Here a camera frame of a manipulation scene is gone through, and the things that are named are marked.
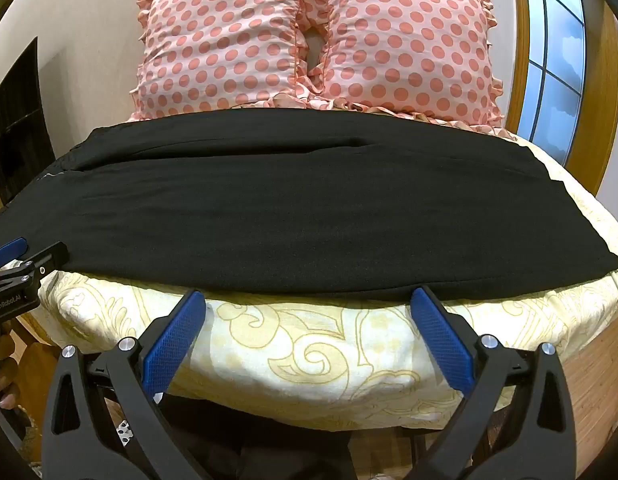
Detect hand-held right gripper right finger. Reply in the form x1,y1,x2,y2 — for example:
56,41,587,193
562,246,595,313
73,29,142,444
410,285,576,480

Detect black cabinet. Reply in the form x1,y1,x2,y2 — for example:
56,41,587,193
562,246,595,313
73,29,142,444
0,36,57,207

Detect cream patterned bed sheet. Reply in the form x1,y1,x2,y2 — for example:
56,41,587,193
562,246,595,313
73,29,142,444
31,105,618,433

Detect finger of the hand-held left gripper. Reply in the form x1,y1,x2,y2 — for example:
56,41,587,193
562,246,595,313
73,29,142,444
0,241,70,288
0,238,28,270

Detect black pants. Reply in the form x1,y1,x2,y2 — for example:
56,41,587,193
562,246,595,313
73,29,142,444
0,108,618,297

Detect pink polka dot pillow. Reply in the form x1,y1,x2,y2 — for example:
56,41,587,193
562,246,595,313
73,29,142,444
129,0,324,122
301,0,505,127

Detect person's left hand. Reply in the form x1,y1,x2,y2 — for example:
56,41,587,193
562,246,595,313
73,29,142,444
0,332,24,411

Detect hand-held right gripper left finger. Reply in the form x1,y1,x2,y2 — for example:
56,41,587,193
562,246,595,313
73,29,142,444
41,288,216,480

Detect wooden framed window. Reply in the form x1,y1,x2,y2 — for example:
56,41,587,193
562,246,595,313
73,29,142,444
504,0,618,196

